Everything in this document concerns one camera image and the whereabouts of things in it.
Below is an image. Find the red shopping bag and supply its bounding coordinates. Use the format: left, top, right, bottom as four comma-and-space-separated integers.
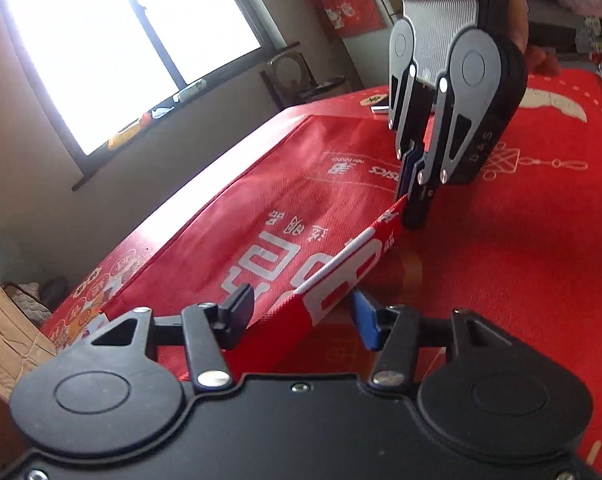
103, 114, 432, 386

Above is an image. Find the white tissue packet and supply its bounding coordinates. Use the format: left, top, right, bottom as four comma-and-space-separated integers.
173, 80, 210, 104

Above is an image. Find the yellow snack packet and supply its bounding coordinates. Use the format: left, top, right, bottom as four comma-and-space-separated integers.
106, 127, 142, 151

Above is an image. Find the quilted grey bag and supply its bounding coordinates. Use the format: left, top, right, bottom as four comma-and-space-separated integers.
3, 280, 54, 329

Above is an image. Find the large glass window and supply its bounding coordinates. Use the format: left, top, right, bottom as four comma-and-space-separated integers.
0, 0, 282, 161

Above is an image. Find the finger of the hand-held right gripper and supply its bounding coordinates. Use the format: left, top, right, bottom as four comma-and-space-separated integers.
401, 77, 478, 232
387, 62, 422, 201

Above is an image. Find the white refrigerator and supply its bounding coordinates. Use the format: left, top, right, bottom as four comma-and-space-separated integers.
340, 0, 402, 92

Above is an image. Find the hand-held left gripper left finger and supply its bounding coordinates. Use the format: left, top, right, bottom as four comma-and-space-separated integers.
91, 283, 256, 394

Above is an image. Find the grey round fan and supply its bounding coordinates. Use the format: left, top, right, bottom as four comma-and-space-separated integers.
258, 47, 318, 111

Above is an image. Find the black lidded trash bin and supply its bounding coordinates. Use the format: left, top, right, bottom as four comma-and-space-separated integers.
296, 76, 350, 107

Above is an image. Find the pale blue plastic bag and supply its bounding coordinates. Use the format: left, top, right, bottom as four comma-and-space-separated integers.
0, 234, 38, 287

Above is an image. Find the person's right hand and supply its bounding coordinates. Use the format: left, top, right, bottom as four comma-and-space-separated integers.
510, 0, 564, 77

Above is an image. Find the brown cardboard box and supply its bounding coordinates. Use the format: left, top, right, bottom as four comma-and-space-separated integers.
0, 257, 58, 480

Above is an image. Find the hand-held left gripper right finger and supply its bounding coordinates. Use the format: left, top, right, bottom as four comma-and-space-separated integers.
350, 290, 507, 389

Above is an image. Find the red printed hanging cloth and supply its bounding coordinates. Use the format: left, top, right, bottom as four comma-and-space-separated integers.
303, 0, 388, 42

